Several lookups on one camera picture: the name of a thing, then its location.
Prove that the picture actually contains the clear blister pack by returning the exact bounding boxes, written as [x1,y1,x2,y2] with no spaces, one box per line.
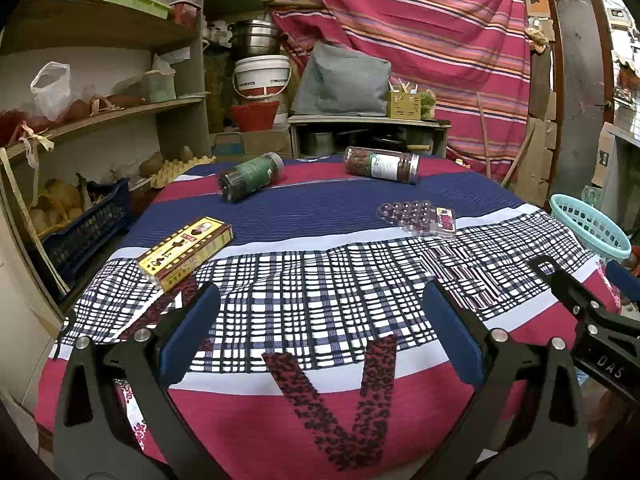
[377,200,458,237]

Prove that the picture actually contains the white plastic bucket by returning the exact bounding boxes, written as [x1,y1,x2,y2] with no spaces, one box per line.
[232,55,292,101]

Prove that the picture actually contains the yellow printed box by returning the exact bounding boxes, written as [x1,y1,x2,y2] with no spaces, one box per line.
[136,216,234,293]

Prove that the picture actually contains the printed plaid tablecloth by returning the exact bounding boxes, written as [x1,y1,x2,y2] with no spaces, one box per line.
[37,155,626,473]

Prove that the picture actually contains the white plastic bag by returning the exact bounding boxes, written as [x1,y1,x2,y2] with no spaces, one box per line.
[30,61,72,122]

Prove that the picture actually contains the green label jar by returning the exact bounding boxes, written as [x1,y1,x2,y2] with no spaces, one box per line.
[218,152,285,203]

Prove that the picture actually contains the steel pot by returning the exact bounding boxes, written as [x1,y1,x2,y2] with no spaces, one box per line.
[227,20,281,58]

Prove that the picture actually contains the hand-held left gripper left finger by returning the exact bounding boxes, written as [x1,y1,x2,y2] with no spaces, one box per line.
[52,282,222,480]

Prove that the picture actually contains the jar of red contents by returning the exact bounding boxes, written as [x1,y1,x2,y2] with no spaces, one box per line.
[344,146,420,184]

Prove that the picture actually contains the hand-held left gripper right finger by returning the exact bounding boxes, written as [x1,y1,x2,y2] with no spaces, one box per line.
[422,279,588,480]

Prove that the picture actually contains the bamboo chopstick holder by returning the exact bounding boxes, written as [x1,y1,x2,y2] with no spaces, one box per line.
[389,82,422,121]

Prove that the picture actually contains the broom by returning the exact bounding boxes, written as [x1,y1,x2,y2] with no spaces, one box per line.
[477,92,493,178]

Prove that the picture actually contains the wooden shelf unit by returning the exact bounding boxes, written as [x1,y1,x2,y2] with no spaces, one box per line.
[0,0,211,311]

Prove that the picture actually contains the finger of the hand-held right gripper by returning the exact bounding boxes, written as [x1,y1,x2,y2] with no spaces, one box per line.
[528,256,601,317]
[605,261,640,307]

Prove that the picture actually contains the light blue plastic basket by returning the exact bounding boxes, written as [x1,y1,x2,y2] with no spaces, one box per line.
[549,194,633,261]

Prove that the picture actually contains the grey door with wooden frame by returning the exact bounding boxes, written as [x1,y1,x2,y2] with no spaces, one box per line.
[545,0,616,196]

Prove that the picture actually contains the red plastic basin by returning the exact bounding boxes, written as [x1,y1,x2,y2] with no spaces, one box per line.
[230,101,281,132]

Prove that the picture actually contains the grey cushion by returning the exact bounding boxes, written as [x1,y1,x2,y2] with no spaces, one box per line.
[291,42,392,117]

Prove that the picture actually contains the brown cardboard box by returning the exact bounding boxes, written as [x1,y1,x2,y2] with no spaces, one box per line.
[212,130,292,158]

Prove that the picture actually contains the low wooden cabinet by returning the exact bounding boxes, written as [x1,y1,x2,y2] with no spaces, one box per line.
[287,114,451,161]

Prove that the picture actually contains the egg carton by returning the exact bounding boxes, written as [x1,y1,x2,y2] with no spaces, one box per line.
[150,155,217,188]

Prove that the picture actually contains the blue plastic crate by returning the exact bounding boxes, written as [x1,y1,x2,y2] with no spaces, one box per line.
[40,177,132,273]

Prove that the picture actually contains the striped red curtain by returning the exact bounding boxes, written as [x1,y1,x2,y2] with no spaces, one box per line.
[262,0,532,181]

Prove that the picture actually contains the green plastic tray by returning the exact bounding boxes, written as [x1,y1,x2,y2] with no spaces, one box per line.
[97,0,172,18]

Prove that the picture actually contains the translucent plastic container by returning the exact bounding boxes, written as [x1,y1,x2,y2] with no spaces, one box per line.
[142,67,177,103]

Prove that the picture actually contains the grey metal cabinet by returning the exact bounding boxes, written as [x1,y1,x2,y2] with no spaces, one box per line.
[592,122,640,191]

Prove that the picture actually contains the potato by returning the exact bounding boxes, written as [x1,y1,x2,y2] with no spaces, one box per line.
[139,152,165,177]

